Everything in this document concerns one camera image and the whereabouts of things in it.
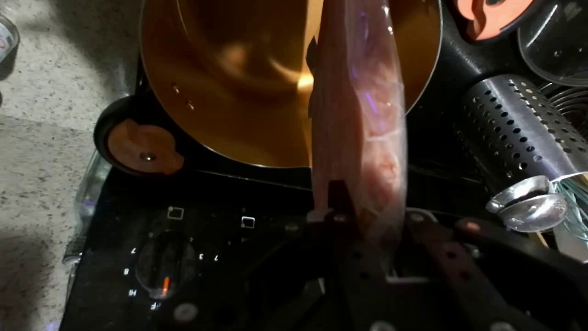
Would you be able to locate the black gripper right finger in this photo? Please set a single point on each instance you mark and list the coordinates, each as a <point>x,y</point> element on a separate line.
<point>503,281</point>

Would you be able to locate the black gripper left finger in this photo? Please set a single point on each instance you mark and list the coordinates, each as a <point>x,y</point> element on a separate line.
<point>329,278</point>

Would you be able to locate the grey pot orange interior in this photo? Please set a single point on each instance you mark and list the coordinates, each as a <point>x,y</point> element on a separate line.
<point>228,75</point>

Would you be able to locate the glass pot lid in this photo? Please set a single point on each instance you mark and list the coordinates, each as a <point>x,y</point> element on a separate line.
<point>553,40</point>

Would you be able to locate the orange pot lid knob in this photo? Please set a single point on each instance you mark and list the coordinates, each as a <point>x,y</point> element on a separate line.
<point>488,18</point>

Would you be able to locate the metal spoon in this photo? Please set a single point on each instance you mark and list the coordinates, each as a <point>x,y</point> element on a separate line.
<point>529,204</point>

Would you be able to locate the black stove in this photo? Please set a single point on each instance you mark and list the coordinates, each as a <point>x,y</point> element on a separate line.
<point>185,250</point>

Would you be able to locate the small spice jar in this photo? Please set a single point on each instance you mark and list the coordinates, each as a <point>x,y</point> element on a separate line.
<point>9,40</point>

